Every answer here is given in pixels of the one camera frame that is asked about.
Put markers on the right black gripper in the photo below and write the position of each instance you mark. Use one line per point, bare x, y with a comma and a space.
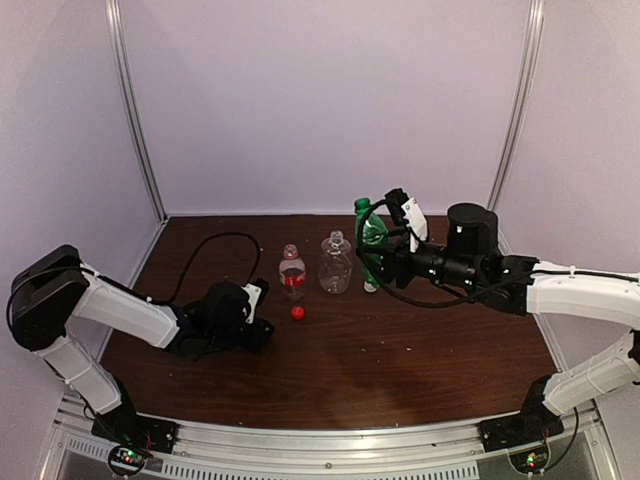
396, 254

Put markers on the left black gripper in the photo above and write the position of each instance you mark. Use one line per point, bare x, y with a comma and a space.
258, 337

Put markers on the green plastic bottle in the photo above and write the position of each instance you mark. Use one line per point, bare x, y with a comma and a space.
374, 234

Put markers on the red bottle cap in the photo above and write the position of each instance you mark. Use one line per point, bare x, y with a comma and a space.
298, 313

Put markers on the clear wide plastic bottle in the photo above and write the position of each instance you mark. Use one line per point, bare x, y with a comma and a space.
335, 268

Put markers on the red label cola bottle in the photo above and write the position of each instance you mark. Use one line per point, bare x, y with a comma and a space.
292, 273

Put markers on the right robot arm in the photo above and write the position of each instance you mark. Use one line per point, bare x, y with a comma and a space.
470, 268

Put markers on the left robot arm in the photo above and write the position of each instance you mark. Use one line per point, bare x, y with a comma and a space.
60, 287

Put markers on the left circuit board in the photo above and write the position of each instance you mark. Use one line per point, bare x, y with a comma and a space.
126, 462

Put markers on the circuit board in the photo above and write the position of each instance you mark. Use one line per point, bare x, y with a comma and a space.
530, 461
126, 462

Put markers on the right circuit board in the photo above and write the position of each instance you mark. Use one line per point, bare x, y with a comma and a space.
530, 461

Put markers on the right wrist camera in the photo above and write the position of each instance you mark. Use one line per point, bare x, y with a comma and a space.
405, 211

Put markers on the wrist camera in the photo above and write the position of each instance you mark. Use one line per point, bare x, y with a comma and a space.
256, 291
405, 211

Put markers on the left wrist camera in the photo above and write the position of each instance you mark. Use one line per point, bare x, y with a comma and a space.
256, 291

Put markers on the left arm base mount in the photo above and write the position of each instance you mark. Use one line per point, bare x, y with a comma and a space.
123, 425

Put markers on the aluminium front rail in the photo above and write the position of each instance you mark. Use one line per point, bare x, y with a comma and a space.
449, 450

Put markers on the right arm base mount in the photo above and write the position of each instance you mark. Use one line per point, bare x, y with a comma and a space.
534, 422

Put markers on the right corner aluminium post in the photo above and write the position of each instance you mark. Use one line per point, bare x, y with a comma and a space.
529, 59

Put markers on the corner aluminium post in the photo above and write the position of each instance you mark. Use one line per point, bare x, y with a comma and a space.
131, 111
529, 59

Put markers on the left corner aluminium post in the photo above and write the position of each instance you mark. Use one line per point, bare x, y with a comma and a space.
131, 111

